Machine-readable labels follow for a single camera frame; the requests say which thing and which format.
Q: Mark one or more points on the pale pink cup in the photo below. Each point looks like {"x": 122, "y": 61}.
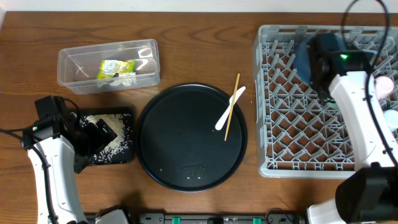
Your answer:
{"x": 383, "y": 87}

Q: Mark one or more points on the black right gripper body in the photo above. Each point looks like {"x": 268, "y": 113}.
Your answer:
{"x": 319, "y": 91}

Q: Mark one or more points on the white plastic spoon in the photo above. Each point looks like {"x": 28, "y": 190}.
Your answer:
{"x": 220, "y": 123}

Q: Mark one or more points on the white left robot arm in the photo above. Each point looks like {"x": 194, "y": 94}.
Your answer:
{"x": 60, "y": 145}

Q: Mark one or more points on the white rice pile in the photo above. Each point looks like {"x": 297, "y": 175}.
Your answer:
{"x": 119, "y": 151}

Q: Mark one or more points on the blue plate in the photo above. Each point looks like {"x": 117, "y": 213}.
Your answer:
{"x": 301, "y": 62}

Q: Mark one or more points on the yellow green snack wrapper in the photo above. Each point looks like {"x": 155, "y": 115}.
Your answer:
{"x": 108, "y": 68}

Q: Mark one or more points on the mint green bowl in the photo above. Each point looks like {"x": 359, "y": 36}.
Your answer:
{"x": 333, "y": 104}

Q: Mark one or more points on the round black serving tray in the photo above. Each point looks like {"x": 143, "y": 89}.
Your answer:
{"x": 177, "y": 142}

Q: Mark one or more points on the black rail with green clips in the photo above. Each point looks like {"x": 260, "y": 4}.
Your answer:
{"x": 273, "y": 217}

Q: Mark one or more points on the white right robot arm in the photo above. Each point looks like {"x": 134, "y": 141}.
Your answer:
{"x": 370, "y": 194}

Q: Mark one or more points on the crumpled white tissue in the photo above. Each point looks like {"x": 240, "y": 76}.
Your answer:
{"x": 124, "y": 79}

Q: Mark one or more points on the light blue cup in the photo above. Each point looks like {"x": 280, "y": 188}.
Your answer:
{"x": 391, "y": 117}

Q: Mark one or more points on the wooden chopstick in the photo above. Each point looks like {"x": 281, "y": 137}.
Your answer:
{"x": 232, "y": 106}

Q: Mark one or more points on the rectangular black tray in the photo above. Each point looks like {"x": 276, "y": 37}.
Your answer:
{"x": 80, "y": 162}

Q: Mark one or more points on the clear plastic waste bin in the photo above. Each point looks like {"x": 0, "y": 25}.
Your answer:
{"x": 79, "y": 66}

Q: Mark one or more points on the grey plastic dishwasher rack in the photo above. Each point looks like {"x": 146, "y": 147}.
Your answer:
{"x": 299, "y": 136}

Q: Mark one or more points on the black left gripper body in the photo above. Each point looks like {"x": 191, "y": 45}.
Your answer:
{"x": 94, "y": 140}

